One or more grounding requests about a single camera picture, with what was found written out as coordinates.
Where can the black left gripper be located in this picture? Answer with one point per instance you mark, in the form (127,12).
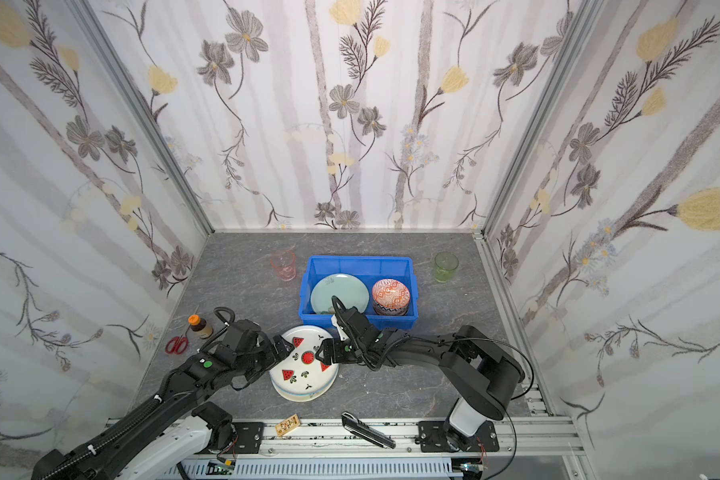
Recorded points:
(275,349)

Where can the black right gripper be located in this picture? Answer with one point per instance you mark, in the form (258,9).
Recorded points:
(341,349)

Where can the watermelon pattern plate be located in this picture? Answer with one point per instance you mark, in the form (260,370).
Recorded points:
(302,372)

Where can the green floral plate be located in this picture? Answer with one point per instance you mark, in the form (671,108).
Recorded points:
(350,290)

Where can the orange blue patterned bowl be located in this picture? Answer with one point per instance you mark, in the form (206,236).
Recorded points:
(390,297)

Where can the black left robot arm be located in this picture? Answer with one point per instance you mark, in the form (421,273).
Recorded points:
(238,349)

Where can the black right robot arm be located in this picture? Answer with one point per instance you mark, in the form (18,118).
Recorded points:
(483,371)

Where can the blue plastic bin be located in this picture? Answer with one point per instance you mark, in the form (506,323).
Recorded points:
(369,270)

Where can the small wooden block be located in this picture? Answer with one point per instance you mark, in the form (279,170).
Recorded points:
(287,425)

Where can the black folding tool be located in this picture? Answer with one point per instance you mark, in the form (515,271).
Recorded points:
(361,430)

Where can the pink transparent cup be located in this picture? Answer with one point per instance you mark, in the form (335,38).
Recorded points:
(284,265)

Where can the brown bottle orange cap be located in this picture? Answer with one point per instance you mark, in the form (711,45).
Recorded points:
(200,327)

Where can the red scissors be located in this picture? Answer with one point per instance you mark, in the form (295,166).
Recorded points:
(177,345)

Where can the green transparent cup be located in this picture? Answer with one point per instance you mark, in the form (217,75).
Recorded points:
(445,266)

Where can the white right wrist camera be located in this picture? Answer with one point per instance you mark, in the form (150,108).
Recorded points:
(339,329)

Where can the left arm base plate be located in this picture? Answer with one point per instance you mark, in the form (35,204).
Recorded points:
(247,438)

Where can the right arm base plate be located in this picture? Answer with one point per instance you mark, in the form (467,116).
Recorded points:
(439,437)

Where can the white perforated cable tray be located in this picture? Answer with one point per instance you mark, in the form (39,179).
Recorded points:
(328,468)

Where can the aluminium rail frame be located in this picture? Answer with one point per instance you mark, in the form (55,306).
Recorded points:
(530,448)

